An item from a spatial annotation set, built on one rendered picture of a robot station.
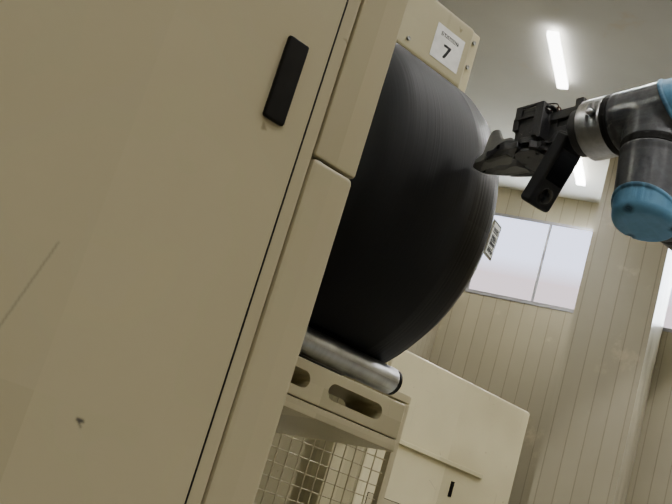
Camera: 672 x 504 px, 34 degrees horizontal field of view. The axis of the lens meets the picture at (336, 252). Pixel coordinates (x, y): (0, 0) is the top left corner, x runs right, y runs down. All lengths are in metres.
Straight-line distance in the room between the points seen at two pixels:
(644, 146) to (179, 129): 0.83
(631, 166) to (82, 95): 0.89
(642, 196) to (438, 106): 0.43
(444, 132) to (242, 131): 0.90
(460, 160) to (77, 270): 1.05
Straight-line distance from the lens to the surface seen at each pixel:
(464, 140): 1.81
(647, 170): 1.53
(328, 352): 1.74
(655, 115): 1.57
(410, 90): 1.76
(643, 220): 1.53
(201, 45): 0.89
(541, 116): 1.70
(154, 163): 0.85
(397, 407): 1.82
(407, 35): 2.39
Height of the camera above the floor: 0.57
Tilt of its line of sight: 16 degrees up
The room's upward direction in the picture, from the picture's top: 17 degrees clockwise
